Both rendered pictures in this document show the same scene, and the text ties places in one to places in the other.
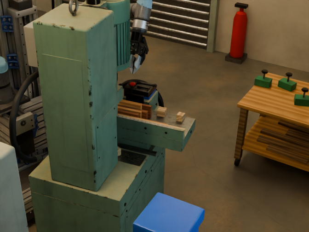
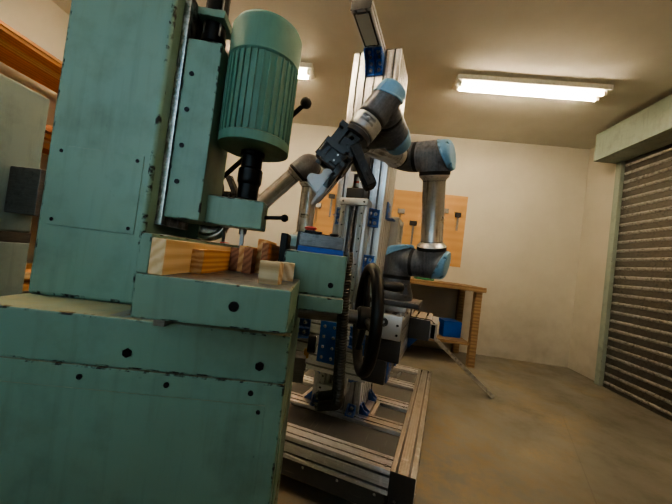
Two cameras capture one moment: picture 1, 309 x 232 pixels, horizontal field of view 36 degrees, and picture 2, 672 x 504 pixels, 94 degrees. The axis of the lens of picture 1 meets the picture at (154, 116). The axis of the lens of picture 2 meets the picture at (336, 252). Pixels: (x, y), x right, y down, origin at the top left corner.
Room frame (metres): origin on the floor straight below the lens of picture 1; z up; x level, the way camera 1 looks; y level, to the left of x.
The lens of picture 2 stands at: (1.83, -0.62, 0.95)
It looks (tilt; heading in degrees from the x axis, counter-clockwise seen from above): 1 degrees up; 67
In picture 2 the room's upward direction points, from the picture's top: 7 degrees clockwise
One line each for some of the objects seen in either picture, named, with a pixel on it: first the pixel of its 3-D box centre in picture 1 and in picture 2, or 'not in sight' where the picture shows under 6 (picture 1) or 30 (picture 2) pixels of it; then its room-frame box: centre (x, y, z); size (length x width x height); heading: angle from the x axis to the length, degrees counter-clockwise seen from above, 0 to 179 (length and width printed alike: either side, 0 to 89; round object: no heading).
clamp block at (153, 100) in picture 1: (140, 101); (314, 272); (2.08, 0.07, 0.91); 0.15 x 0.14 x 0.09; 70
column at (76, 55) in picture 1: (80, 101); (133, 149); (1.65, 0.30, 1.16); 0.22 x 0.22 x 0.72; 70
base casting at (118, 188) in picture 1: (102, 158); (180, 319); (1.81, 0.24, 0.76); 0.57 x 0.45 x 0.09; 160
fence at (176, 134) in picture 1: (122, 122); (215, 254); (1.86, 0.15, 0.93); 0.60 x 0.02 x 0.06; 70
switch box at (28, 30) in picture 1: (39, 43); not in sight; (1.67, 0.44, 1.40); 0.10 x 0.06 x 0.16; 160
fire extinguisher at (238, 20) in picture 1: (239, 32); not in sight; (4.60, -0.85, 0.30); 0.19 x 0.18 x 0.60; 152
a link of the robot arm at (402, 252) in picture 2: not in sight; (400, 259); (2.62, 0.50, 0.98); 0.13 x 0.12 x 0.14; 124
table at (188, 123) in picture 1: (134, 117); (275, 287); (2.00, 0.10, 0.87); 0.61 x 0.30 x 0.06; 70
